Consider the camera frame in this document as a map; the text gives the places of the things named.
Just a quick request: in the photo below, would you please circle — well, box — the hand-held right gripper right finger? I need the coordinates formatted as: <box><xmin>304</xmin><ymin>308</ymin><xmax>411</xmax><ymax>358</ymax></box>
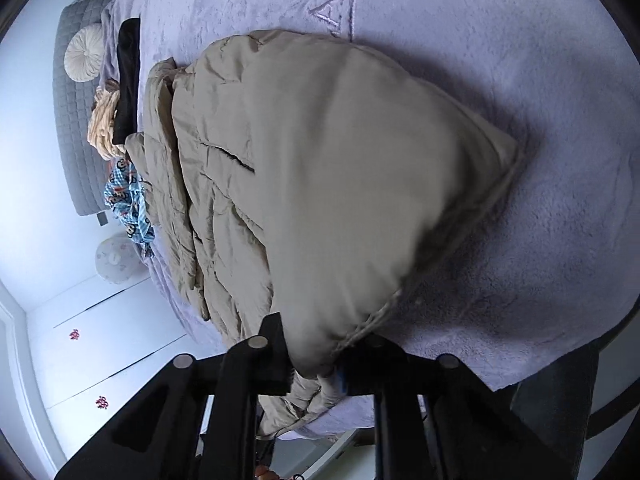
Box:
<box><xmin>340</xmin><ymin>332</ymin><xmax>576</xmax><ymax>480</ymax></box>

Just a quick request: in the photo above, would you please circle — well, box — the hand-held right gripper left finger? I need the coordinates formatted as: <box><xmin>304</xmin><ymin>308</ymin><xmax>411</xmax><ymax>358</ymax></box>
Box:
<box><xmin>55</xmin><ymin>312</ymin><xmax>301</xmax><ymax>480</ymax></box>

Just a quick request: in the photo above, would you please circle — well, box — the beige puffer jacket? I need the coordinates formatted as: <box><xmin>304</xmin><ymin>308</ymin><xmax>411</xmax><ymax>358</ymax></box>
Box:
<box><xmin>124</xmin><ymin>30</ymin><xmax>521</xmax><ymax>438</ymax></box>

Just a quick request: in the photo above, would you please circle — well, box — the white wardrobe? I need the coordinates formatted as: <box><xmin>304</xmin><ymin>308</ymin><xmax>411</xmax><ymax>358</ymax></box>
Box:
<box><xmin>0</xmin><ymin>270</ymin><xmax>226</xmax><ymax>480</ymax></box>

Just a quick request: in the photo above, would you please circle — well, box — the white covered fan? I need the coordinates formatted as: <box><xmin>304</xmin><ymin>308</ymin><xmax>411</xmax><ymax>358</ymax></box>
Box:
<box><xmin>95</xmin><ymin>237</ymin><xmax>151</xmax><ymax>286</ymax></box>

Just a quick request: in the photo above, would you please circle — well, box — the blue cartoon printed cloth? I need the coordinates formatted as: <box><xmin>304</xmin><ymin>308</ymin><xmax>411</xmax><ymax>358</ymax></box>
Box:
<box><xmin>103</xmin><ymin>159</ymin><xmax>156</xmax><ymax>260</ymax></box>

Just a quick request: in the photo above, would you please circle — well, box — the beige striped garment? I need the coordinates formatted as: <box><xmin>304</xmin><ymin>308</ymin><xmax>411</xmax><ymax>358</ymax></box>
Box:
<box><xmin>87</xmin><ymin>80</ymin><xmax>130</xmax><ymax>162</ymax></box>

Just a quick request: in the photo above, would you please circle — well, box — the grey quilted headboard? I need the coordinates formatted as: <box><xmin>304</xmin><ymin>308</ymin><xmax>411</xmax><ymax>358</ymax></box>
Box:
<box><xmin>51</xmin><ymin>0</ymin><xmax>123</xmax><ymax>217</ymax></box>

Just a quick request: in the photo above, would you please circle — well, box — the black folded garment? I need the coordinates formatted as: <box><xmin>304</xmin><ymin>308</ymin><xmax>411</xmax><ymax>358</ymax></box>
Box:
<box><xmin>111</xmin><ymin>17</ymin><xmax>142</xmax><ymax>146</ymax></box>

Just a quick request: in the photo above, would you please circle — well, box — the purple plush blanket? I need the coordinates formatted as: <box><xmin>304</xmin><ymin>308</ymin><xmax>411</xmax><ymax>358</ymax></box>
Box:
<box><xmin>100</xmin><ymin>0</ymin><xmax>640</xmax><ymax>441</ymax></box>

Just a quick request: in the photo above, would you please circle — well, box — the round cream cushion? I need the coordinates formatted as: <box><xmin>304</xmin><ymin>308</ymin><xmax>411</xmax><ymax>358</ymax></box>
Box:
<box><xmin>65</xmin><ymin>24</ymin><xmax>105</xmax><ymax>82</ymax></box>

